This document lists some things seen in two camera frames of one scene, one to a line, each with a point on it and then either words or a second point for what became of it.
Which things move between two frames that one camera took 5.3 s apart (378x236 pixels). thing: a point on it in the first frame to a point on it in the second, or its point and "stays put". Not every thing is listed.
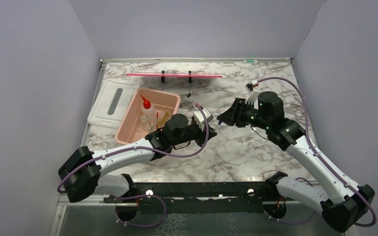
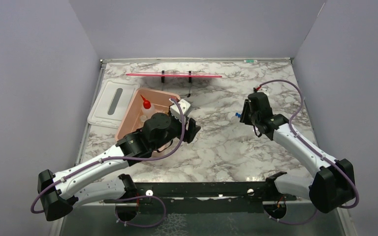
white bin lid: x=109 y=109 stays put
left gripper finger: x=211 y=133 to x=193 y=130
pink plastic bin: x=130 y=131 stays put
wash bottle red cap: x=146 y=103 stays put
